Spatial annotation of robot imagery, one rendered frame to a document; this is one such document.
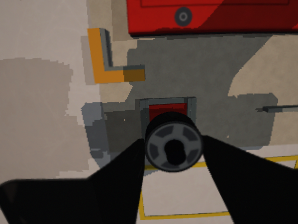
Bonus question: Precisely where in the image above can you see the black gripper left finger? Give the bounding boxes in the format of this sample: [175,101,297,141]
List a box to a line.
[0,139,145,224]

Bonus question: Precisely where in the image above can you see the black wheel with grey hub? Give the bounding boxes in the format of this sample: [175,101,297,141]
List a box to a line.
[144,112,204,172]

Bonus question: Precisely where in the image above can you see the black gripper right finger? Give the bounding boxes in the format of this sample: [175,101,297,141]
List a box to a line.
[202,135,298,224]

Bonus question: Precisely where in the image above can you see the yellow rectangular outline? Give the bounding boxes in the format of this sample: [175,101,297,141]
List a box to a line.
[138,155,298,220]

